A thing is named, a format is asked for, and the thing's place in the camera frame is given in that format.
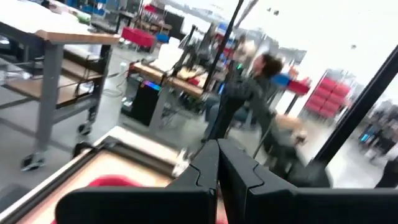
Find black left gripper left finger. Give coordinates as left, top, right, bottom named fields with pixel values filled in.
left=55, top=139, right=220, bottom=224

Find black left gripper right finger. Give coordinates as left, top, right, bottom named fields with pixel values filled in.
left=217, top=139, right=398, bottom=224

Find large red plastic bin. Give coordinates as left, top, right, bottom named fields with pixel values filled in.
left=88, top=174, right=142, bottom=188

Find black caster wheel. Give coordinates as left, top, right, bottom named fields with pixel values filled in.
left=20, top=152, right=45, bottom=172
left=77, top=122, right=93, bottom=136

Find black computer tower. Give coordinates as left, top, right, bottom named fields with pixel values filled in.
left=129, top=80, right=162, bottom=127

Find stacked red bins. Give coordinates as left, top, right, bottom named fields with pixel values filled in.
left=304, top=76, right=353, bottom=119

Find person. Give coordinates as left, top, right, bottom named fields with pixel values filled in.
left=203, top=52, right=308, bottom=162

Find wooden work table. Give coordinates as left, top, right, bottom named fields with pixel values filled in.
left=132, top=60, right=208, bottom=131

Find grey metal cart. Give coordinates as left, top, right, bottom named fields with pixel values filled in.
left=0, top=0, right=121, bottom=172

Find red storage bin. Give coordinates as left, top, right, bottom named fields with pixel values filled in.
left=120, top=26, right=156, bottom=48

